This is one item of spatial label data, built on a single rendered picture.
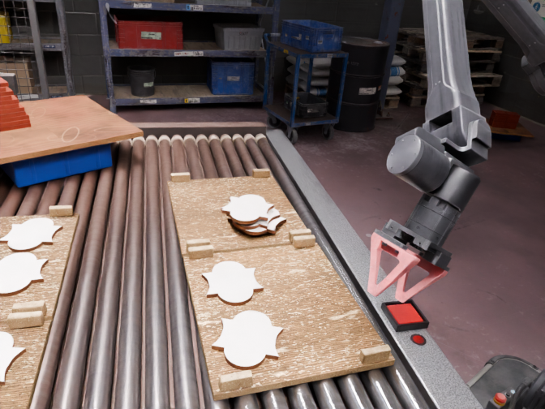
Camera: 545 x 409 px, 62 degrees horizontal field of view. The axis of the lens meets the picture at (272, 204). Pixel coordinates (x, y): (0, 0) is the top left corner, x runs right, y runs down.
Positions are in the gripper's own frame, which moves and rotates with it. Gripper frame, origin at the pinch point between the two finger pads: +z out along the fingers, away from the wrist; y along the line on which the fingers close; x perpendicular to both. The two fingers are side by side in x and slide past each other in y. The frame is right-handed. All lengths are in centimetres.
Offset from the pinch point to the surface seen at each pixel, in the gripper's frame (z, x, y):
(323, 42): -120, -268, -242
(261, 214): 6, -52, -29
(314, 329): 17.6, -17.5, -19.9
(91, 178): 26, -110, -14
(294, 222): 4, -51, -41
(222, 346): 26.5, -23.8, -4.0
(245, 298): 20.4, -32.1, -13.9
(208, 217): 15, -66, -26
